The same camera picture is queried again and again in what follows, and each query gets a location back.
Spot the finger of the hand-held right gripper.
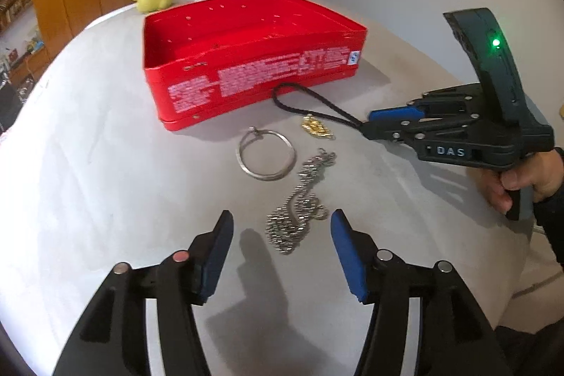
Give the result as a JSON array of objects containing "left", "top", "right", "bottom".
[
  {"left": 360, "top": 117, "right": 477, "bottom": 148},
  {"left": 368, "top": 91, "right": 479, "bottom": 125}
]

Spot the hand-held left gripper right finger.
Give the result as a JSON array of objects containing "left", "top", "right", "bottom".
[{"left": 330, "top": 209, "right": 514, "bottom": 376}]

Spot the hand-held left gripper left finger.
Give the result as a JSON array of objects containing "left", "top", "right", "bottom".
[{"left": 53, "top": 209, "right": 234, "bottom": 376}]

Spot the black cord gold pendant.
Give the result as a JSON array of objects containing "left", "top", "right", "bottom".
[{"left": 272, "top": 82, "right": 366, "bottom": 141}]

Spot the silver chain necklace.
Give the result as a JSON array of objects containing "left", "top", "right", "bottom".
[{"left": 265, "top": 149, "right": 338, "bottom": 255}]

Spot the silver hoop bangle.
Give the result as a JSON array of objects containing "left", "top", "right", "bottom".
[{"left": 238, "top": 127, "right": 294, "bottom": 182}]

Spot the red tin box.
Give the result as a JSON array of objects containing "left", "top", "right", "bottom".
[{"left": 142, "top": 0, "right": 368, "bottom": 133}]

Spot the person's right hand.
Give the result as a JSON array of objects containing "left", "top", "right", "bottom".
[{"left": 478, "top": 149, "right": 564, "bottom": 213}]

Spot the wooden desk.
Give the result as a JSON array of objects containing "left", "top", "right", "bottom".
[{"left": 9, "top": 45, "right": 51, "bottom": 86}]

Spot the wall bookshelf with books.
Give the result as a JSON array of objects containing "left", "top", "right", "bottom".
[{"left": 0, "top": 0, "right": 31, "bottom": 33}]

